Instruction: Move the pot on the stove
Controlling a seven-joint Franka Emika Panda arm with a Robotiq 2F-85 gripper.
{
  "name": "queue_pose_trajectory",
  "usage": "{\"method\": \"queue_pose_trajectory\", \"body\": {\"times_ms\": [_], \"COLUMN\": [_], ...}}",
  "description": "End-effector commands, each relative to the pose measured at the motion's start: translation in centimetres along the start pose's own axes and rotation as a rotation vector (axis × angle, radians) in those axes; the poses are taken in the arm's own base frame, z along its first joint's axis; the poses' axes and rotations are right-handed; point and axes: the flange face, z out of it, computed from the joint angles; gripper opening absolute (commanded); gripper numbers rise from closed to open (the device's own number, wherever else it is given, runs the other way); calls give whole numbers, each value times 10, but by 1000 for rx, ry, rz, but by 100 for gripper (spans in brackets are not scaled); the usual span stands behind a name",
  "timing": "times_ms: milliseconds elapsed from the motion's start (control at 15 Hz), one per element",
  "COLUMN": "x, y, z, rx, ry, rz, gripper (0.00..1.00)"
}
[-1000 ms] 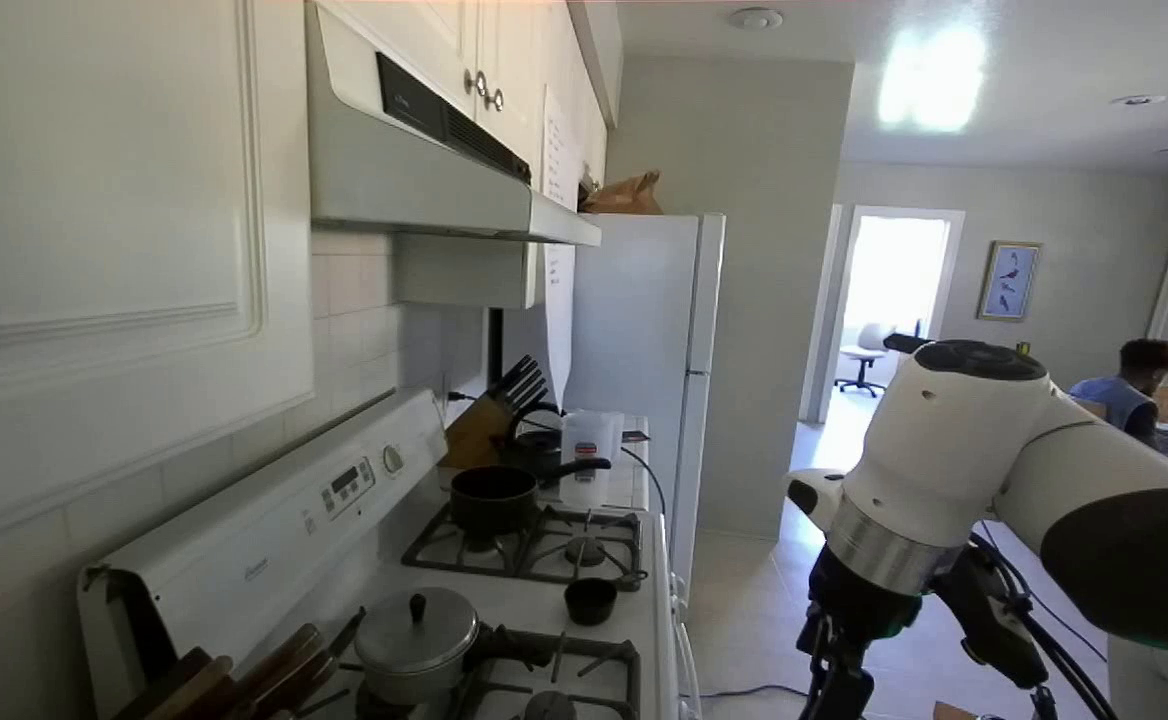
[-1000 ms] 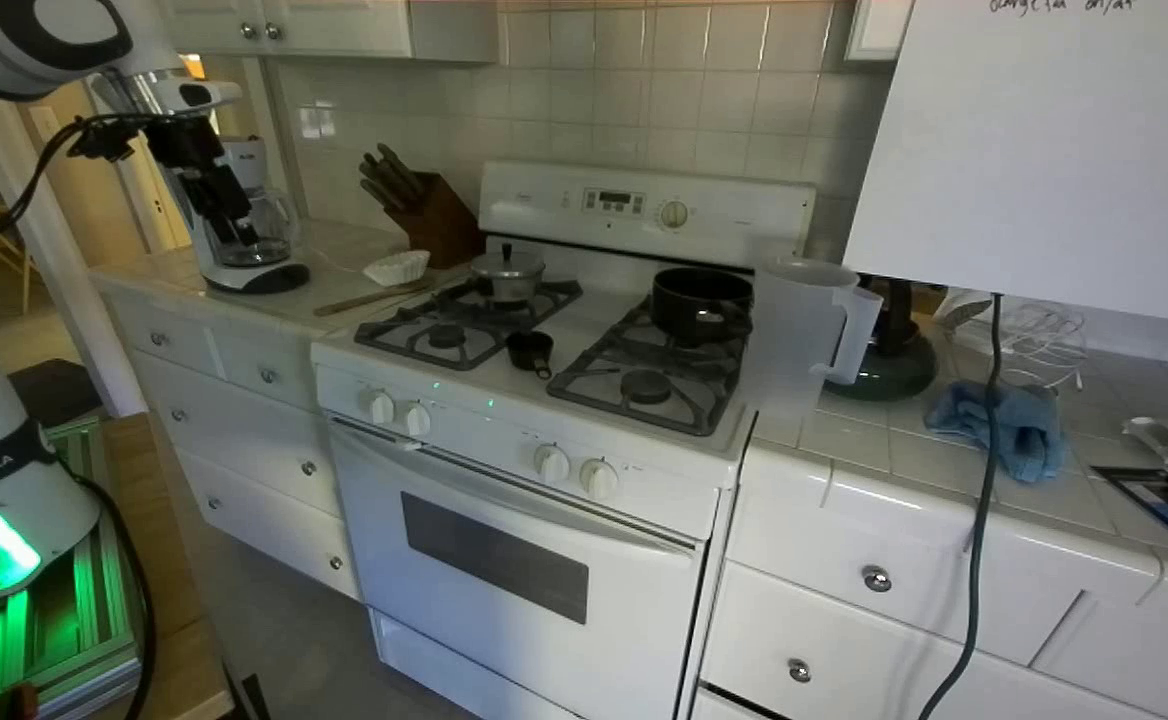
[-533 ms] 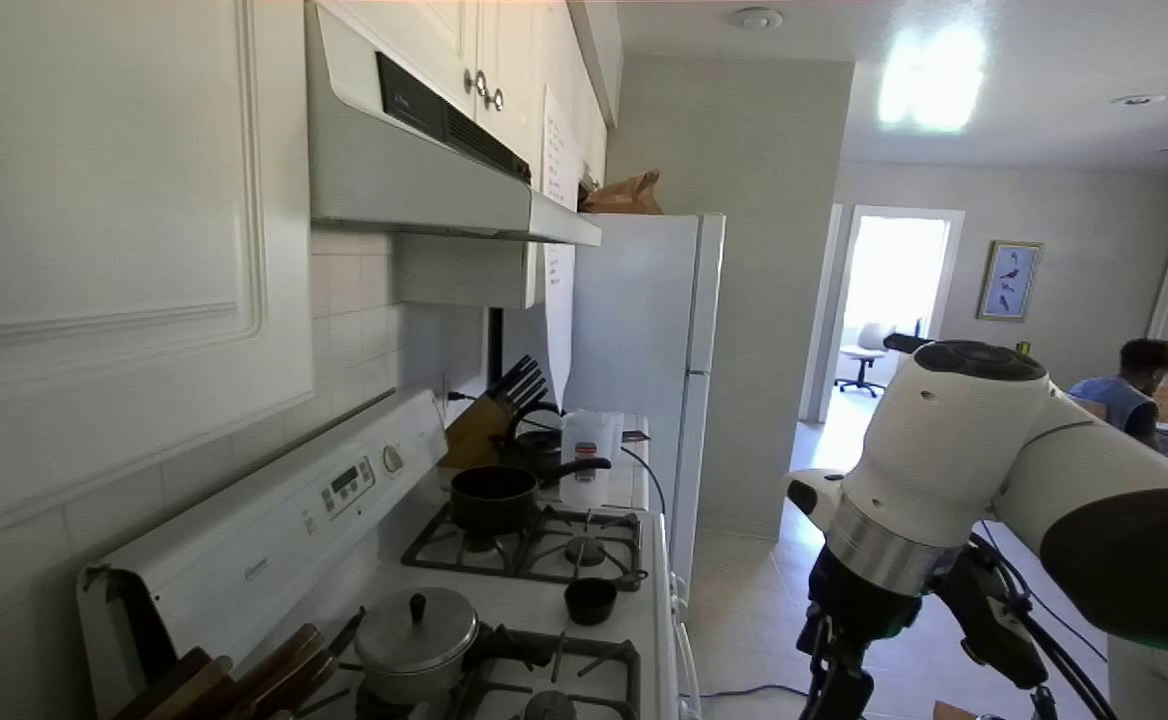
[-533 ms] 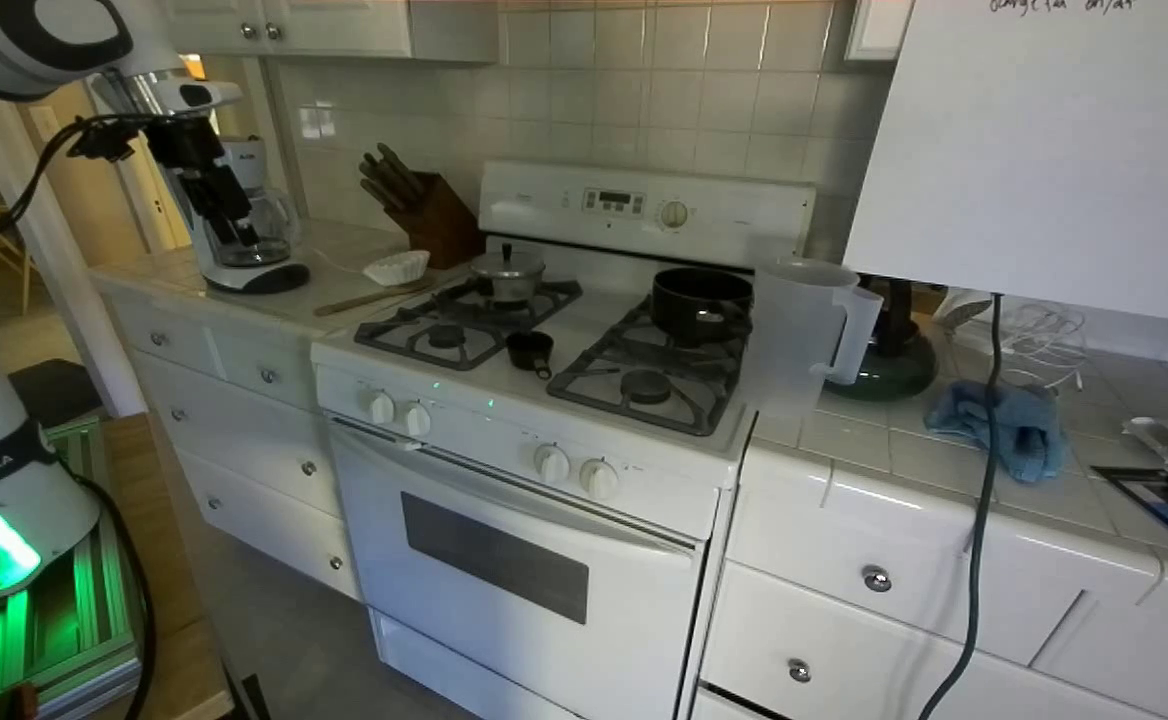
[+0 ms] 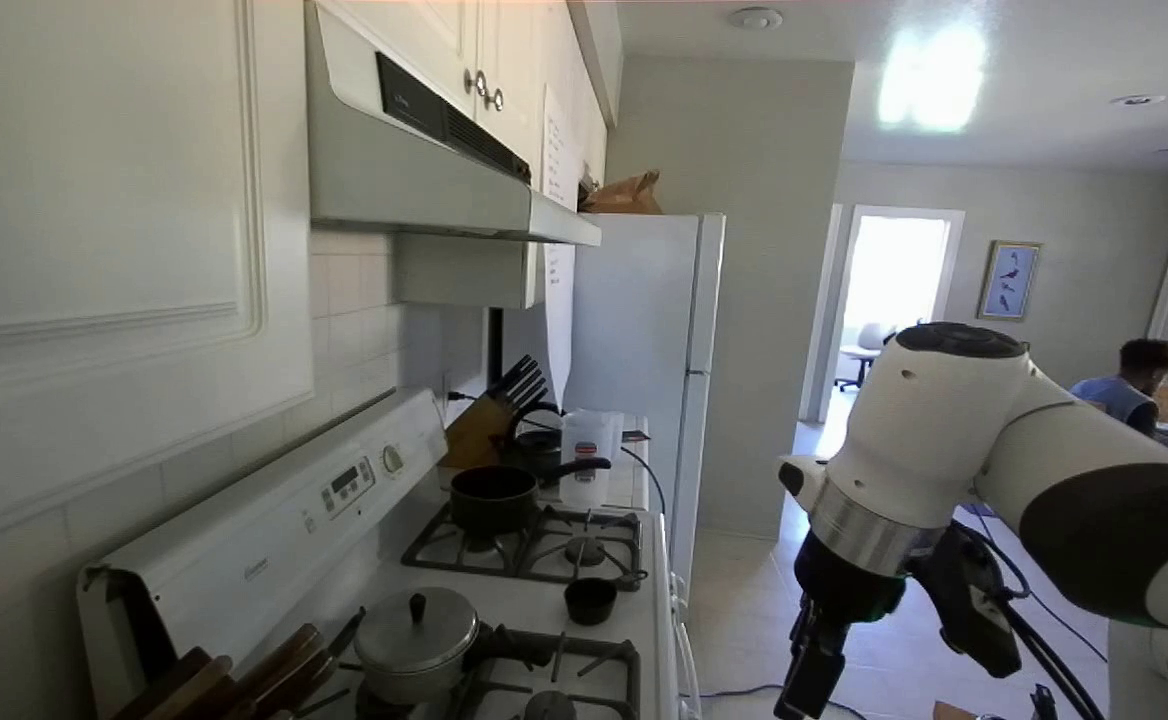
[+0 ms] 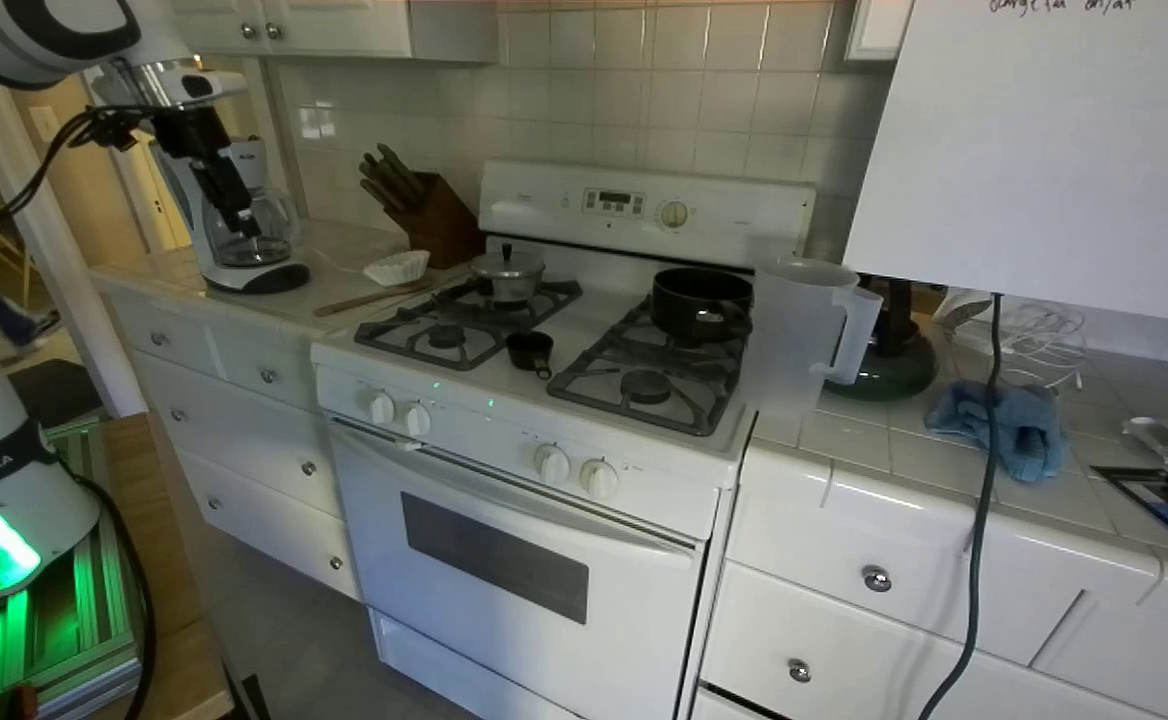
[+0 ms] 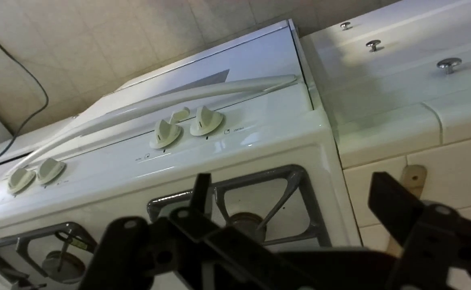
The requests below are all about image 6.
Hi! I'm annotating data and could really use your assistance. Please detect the black hanging cable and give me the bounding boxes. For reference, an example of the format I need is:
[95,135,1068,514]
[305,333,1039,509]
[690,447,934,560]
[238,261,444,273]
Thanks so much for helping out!
[917,294,1014,720]

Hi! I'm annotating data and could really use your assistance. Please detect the black measuring cup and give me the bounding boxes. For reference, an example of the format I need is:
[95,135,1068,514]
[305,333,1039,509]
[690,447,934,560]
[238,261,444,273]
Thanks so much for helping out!
[500,330,562,379]

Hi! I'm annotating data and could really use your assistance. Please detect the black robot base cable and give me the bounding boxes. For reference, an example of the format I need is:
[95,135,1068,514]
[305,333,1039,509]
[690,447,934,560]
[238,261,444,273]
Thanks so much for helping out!
[56,456,159,720]

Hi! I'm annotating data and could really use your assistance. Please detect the black saucepan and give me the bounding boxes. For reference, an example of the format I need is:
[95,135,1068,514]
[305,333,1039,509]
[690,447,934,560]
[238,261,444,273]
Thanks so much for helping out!
[643,261,756,347]

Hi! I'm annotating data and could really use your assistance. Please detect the white wall outlet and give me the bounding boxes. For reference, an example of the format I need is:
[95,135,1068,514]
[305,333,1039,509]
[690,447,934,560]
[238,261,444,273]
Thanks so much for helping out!
[295,97,345,148]

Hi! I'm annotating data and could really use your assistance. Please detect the small silver pot black handle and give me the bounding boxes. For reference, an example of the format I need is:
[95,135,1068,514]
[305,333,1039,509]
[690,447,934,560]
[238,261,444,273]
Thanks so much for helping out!
[481,252,554,313]

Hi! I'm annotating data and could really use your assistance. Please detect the white lower drawer cabinet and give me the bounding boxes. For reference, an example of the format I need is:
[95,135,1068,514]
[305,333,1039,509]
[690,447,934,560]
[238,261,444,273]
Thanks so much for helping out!
[690,436,1168,720]
[99,278,365,605]

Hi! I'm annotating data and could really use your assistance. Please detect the clear plastic wrap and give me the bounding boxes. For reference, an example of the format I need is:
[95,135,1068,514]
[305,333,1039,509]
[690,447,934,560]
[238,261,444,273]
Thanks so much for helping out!
[936,294,1102,397]

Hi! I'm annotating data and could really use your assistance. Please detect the green lit robot cart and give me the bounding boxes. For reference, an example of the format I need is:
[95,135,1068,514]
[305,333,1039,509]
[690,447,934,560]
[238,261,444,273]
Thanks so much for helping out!
[0,514,156,720]

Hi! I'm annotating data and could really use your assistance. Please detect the blue cloth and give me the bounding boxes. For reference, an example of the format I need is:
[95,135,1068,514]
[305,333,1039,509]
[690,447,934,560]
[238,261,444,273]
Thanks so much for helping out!
[926,378,1074,488]

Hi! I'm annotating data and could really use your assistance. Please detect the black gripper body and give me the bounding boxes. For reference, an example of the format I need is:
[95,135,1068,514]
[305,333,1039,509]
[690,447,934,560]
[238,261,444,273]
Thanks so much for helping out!
[141,101,243,194]

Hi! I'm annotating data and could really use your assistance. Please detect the wooden knife block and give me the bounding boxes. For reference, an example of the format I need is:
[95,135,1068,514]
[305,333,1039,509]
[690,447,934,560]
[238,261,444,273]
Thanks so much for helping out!
[357,140,486,273]

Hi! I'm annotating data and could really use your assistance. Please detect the black stove grate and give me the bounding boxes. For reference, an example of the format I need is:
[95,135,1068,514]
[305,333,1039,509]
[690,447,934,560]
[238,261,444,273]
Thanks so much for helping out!
[352,273,585,378]
[543,294,756,441]

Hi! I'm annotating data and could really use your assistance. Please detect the small white dish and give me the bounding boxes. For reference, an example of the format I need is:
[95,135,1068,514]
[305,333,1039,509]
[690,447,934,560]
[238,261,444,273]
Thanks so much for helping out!
[361,246,436,287]

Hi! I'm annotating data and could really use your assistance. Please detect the white gas stove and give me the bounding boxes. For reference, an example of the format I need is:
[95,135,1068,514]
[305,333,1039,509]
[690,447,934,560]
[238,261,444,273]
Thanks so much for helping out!
[307,158,822,720]

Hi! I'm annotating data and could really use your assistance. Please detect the wooden spoon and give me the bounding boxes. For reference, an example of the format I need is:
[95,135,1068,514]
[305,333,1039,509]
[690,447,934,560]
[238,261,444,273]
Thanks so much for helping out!
[311,278,436,321]

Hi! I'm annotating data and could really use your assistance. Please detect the white coffee maker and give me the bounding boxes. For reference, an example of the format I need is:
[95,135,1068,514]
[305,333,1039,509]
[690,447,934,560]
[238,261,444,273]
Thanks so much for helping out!
[152,124,315,301]

